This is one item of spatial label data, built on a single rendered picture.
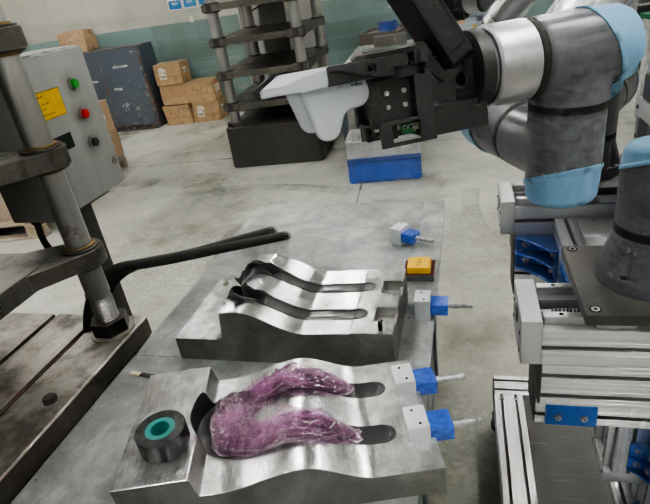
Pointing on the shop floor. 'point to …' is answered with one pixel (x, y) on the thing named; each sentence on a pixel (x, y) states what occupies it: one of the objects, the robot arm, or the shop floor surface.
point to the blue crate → (385, 168)
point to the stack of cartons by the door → (188, 94)
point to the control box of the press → (91, 155)
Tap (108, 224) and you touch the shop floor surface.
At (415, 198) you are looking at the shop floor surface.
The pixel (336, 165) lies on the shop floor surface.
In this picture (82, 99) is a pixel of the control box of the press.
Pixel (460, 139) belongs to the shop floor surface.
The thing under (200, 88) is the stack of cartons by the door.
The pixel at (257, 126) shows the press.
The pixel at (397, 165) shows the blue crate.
